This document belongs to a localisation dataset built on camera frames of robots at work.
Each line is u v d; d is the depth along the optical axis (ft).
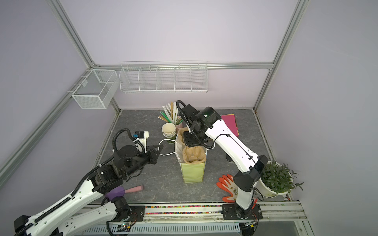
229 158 2.92
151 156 1.89
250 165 1.40
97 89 3.17
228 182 2.69
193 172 2.32
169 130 3.15
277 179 2.19
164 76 3.26
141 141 1.88
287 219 2.38
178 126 3.25
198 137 1.77
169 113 3.25
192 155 2.30
